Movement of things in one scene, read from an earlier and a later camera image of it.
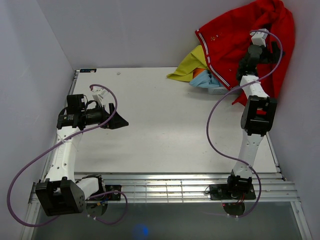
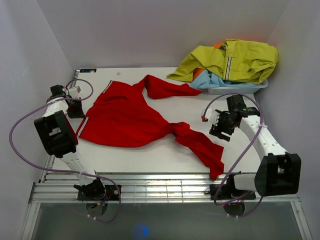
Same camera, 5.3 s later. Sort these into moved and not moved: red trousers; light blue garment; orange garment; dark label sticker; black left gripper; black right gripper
Moved: red trousers; black left gripper; black right gripper
Not moved: light blue garment; orange garment; dark label sticker
